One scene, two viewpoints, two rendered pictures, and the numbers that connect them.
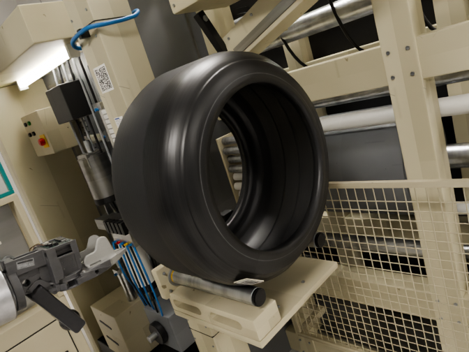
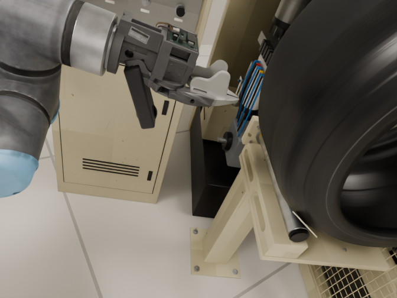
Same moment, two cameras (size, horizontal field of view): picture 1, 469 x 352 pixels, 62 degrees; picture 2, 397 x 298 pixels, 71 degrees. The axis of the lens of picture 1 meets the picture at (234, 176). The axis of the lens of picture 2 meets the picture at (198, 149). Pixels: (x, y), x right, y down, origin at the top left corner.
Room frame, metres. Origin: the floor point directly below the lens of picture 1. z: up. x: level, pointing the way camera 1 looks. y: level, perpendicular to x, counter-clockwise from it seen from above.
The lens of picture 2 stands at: (0.35, 0.10, 1.38)
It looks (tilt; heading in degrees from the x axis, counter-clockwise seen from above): 40 degrees down; 26
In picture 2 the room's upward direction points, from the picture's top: 20 degrees clockwise
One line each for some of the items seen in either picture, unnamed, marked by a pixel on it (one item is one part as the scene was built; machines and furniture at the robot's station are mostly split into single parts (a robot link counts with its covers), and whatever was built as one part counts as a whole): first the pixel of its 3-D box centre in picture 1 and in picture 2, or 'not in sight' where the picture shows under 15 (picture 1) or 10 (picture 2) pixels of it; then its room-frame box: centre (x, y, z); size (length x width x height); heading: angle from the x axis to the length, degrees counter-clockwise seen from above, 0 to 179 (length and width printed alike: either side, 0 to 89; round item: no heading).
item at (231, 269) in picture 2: not in sight; (214, 250); (1.23, 0.23, 0.01); 0.27 x 0.27 x 0.02; 42
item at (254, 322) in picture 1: (219, 304); (268, 191); (0.96, 0.15, 0.84); 0.36 x 0.09 x 0.06; 42
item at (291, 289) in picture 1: (255, 288); (306, 205); (1.06, 0.04, 0.80); 0.37 x 0.36 x 0.02; 132
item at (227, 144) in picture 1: (257, 167); not in sight; (1.47, -0.09, 1.05); 0.20 x 0.15 x 0.30; 42
